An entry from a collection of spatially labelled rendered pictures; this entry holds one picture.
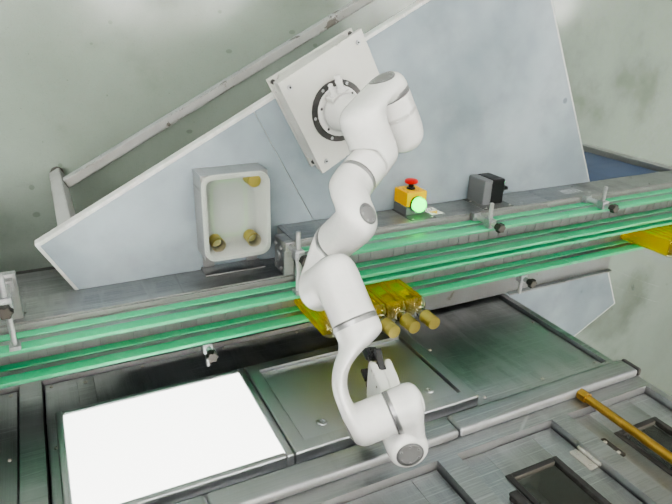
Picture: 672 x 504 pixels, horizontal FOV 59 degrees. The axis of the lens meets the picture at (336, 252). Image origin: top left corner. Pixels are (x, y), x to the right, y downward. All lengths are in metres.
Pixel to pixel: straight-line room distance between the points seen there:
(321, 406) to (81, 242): 0.69
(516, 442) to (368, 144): 0.74
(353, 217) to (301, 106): 0.50
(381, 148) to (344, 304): 0.34
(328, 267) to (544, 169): 1.25
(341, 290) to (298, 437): 0.39
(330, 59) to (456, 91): 0.47
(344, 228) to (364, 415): 0.33
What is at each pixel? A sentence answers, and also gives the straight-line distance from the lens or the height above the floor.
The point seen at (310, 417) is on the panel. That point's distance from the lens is 1.37.
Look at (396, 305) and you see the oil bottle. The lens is 1.51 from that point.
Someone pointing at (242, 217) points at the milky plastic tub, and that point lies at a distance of 1.58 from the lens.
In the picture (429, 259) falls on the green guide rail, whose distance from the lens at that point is 1.69.
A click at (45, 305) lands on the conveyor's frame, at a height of 0.81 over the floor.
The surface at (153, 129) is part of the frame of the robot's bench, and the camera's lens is 2.06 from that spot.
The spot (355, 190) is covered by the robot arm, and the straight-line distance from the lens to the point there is 1.10.
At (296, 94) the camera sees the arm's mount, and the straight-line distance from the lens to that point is 1.50.
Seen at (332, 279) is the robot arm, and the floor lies 1.35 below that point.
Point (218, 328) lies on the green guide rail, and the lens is 1.52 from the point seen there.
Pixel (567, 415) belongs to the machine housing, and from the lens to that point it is 1.53.
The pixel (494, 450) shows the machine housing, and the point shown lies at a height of 1.44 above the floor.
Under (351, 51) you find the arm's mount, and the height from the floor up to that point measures 0.82.
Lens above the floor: 2.20
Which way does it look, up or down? 55 degrees down
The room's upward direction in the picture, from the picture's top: 129 degrees clockwise
